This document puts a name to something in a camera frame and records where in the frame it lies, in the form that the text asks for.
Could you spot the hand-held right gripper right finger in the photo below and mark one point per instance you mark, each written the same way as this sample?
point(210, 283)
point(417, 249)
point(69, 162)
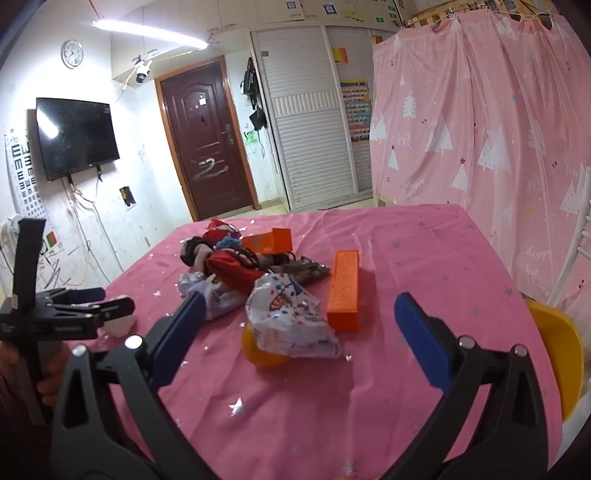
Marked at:
point(425, 344)

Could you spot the pink tree print curtain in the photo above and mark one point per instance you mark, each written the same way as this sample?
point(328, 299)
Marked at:
point(485, 115)

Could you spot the black wall television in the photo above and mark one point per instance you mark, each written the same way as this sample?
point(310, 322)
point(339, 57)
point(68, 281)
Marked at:
point(76, 138)

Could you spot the ceiling tube light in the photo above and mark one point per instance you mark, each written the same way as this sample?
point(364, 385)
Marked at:
point(147, 31)

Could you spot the round wall clock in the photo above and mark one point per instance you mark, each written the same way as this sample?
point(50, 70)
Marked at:
point(72, 53)

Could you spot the orange printed carton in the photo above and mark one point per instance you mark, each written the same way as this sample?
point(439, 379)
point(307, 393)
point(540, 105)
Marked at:
point(272, 240)

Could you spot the white security camera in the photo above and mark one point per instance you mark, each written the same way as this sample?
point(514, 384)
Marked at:
point(142, 71)

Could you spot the yellow plastic ball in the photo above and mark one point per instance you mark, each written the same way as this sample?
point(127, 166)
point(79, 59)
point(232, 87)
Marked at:
point(263, 354)

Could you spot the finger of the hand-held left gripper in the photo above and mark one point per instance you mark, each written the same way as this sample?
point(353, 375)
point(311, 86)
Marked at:
point(115, 308)
point(78, 295)

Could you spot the person's left hand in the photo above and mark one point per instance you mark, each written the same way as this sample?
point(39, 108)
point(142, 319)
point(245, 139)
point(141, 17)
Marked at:
point(51, 385)

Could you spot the blue yarn pompom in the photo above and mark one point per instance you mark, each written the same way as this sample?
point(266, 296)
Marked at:
point(229, 242)

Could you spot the eye chart poster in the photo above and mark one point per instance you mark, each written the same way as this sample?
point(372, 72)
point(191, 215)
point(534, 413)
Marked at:
point(23, 180)

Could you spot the red sock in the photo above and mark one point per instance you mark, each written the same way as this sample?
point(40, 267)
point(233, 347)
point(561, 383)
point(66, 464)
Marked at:
point(226, 268)

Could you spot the white cup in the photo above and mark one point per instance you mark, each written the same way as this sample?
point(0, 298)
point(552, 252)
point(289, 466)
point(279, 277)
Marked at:
point(117, 326)

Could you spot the small orange wall poster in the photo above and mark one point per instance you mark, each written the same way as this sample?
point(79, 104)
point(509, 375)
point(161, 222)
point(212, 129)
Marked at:
point(340, 55)

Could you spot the white patterned sock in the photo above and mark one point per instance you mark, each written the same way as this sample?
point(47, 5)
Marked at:
point(288, 314)

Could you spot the pink star tablecloth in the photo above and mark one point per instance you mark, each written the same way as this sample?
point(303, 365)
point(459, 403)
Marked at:
point(369, 415)

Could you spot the pastel striped sock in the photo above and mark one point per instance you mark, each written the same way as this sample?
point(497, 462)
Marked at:
point(219, 300)

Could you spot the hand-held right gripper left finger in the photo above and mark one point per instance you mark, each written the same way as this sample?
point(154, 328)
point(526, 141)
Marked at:
point(182, 334)

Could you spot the black hanging bag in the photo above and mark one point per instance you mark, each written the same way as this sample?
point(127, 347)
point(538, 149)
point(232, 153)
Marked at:
point(258, 118)
point(251, 83)

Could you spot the colourful grid wall poster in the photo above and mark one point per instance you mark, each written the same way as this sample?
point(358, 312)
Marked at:
point(355, 110)

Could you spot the white louvered wardrobe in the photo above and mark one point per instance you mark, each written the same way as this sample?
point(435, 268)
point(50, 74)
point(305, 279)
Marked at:
point(309, 115)

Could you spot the red snack wrapper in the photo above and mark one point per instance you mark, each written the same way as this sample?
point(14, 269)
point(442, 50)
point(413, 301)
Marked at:
point(219, 230)

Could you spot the yellow plastic chair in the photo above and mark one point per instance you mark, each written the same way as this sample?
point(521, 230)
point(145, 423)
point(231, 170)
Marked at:
point(556, 355)

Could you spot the brown snack wrapper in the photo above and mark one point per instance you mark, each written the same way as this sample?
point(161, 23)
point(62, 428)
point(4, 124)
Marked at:
point(307, 270)

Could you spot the silver crumpled wrapper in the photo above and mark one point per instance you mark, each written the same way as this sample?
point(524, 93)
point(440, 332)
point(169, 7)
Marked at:
point(189, 282)

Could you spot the dark brown door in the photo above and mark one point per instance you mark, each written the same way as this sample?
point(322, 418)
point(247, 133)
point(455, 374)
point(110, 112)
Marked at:
point(207, 138)

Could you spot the orange ribbed box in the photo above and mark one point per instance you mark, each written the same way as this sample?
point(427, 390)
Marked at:
point(344, 290)

